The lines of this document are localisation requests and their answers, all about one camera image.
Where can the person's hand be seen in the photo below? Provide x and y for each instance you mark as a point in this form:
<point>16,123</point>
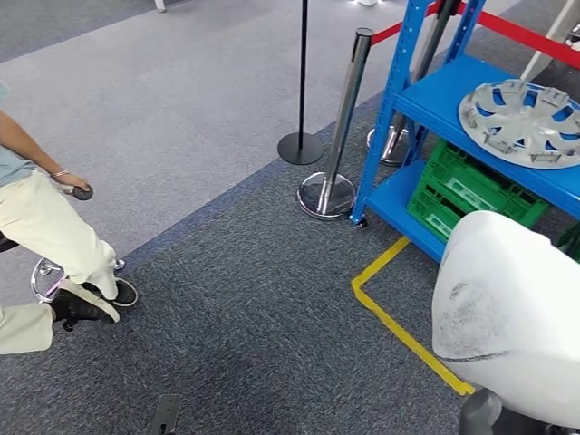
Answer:
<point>72,181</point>

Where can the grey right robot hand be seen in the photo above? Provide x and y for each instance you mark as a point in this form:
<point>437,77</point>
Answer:
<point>480,417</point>

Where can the black round disc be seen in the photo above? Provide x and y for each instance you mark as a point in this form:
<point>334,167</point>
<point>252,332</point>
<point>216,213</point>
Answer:
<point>84,193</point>

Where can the white plastic car part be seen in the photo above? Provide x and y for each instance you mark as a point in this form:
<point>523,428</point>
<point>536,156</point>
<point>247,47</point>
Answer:
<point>507,312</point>

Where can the person's forearm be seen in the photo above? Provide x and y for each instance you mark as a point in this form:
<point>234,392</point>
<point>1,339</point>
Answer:
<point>27,147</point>

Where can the blue metal shelf rack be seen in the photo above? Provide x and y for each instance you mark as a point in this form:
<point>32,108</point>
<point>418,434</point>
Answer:
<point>435,96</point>

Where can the person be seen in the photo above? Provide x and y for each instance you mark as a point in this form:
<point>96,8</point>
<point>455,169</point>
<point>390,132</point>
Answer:
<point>45,228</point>

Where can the chrome base stool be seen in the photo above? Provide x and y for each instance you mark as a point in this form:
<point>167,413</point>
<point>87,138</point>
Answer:
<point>45,267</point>

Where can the green plastic crate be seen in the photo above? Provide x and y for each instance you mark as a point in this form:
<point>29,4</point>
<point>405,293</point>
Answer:
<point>435,204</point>
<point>572,243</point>

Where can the black robot foot plate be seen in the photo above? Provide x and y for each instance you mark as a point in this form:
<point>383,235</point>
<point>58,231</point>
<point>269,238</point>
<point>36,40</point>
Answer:
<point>165,415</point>

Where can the grey plastic hubcap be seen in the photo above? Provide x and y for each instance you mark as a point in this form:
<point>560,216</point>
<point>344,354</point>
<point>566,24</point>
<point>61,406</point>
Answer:
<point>521,126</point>

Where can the red barrier belt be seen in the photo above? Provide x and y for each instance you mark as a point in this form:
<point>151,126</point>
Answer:
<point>394,29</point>
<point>521,33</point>

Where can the white desk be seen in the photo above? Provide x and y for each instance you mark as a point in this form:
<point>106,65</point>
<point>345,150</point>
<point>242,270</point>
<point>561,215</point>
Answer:
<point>550,36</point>

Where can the black stanchion post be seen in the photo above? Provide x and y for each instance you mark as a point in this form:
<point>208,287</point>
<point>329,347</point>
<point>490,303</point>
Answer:
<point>300,150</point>

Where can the chrome stanchion post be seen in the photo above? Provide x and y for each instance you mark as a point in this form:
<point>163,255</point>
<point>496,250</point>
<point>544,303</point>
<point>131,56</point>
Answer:
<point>346,102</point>
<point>433,39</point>

